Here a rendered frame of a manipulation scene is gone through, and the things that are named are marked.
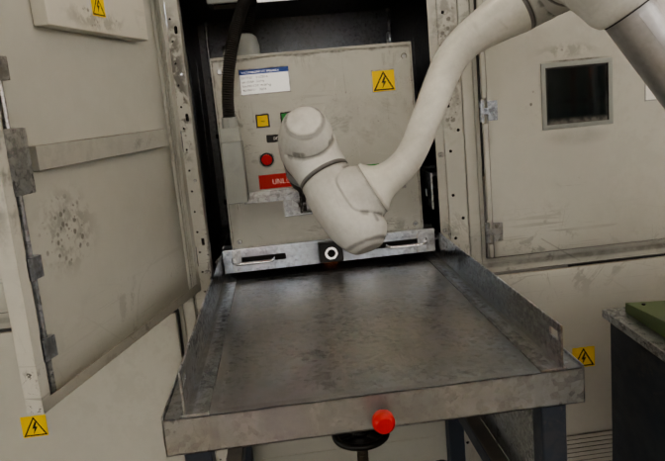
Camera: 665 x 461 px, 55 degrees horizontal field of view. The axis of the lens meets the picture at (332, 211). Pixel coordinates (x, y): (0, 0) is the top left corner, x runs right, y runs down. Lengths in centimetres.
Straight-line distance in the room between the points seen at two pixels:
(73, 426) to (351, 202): 98
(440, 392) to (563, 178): 85
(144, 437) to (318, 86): 97
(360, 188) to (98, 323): 54
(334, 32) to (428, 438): 138
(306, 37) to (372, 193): 127
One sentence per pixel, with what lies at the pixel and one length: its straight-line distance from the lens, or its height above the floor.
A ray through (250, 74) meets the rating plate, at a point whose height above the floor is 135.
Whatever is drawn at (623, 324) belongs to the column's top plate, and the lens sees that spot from 149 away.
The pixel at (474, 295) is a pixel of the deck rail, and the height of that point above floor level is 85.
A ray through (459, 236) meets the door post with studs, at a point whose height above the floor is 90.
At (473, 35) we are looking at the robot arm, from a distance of 123.
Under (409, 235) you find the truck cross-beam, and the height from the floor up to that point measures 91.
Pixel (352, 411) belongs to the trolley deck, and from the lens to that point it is 96.
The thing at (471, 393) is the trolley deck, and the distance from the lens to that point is 99.
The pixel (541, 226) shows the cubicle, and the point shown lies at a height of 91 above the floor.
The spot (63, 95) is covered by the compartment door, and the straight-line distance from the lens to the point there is 121.
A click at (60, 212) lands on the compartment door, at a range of 117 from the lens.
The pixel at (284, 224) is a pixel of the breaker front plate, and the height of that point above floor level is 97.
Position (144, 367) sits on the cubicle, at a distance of 167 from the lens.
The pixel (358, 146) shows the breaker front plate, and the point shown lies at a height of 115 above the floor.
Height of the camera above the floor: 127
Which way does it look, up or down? 10 degrees down
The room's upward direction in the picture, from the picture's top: 5 degrees counter-clockwise
